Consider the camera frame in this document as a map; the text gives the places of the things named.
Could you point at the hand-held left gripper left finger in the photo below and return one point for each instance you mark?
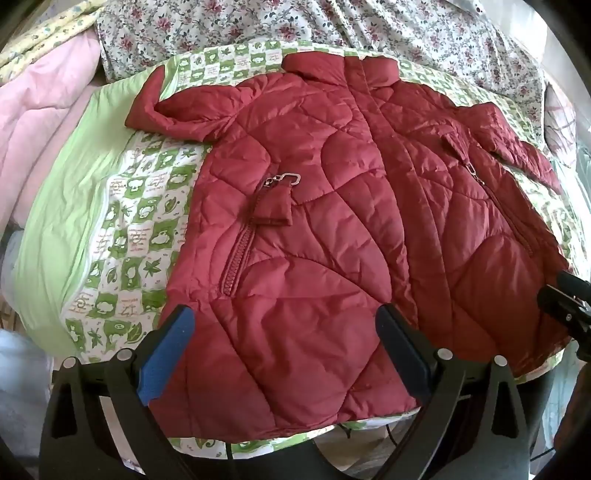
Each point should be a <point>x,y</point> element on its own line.
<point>167,353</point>

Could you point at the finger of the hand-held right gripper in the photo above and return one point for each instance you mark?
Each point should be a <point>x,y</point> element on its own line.
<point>565,300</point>

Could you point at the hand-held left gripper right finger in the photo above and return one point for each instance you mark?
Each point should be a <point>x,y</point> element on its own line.
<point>402,355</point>

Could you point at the red quilted jacket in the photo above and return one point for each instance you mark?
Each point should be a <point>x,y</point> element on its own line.
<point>332,207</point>

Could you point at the pale blue cloth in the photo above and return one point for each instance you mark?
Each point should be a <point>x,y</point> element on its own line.
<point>21,369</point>

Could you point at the green checked blanket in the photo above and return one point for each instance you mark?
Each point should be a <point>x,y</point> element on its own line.
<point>138,207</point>

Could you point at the pink quilt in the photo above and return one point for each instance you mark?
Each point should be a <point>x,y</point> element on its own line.
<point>37,115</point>

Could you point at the white floral bed sheet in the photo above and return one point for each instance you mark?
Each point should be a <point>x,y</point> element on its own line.
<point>415,27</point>

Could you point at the yellow floral cloth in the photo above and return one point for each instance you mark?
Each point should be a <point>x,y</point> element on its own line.
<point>46,32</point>

